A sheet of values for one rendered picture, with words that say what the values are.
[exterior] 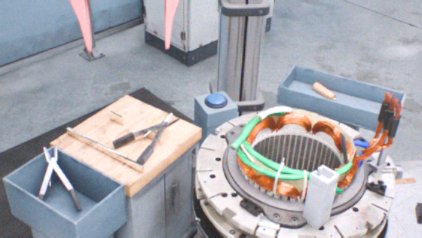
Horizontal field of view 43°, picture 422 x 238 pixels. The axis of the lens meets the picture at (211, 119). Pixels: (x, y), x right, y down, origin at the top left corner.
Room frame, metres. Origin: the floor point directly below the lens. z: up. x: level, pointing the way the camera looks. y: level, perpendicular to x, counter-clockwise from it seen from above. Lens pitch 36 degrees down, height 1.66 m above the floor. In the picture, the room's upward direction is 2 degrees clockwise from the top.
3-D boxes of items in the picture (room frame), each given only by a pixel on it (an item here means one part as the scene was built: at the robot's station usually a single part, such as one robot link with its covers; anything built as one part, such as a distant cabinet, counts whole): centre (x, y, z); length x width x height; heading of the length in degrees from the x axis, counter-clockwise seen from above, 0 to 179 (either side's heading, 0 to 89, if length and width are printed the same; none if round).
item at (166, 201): (0.76, 0.15, 0.91); 0.19 x 0.19 x 0.26; 57
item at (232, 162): (0.66, -0.14, 1.05); 0.22 x 0.22 x 0.12
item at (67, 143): (0.76, 0.15, 1.05); 0.20 x 0.19 x 0.02; 147
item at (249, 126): (0.69, -0.07, 1.15); 0.15 x 0.04 x 0.02; 138
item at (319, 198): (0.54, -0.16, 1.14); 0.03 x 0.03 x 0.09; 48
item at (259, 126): (0.72, -0.09, 1.12); 0.06 x 0.02 x 0.04; 138
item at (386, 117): (0.64, -0.26, 1.21); 0.04 x 0.04 x 0.03; 48
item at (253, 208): (0.56, -0.06, 1.10); 0.03 x 0.01 x 0.01; 48
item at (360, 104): (0.95, -0.27, 0.92); 0.25 x 0.11 x 0.28; 65
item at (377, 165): (0.66, -0.27, 1.15); 0.03 x 0.02 x 0.12; 130
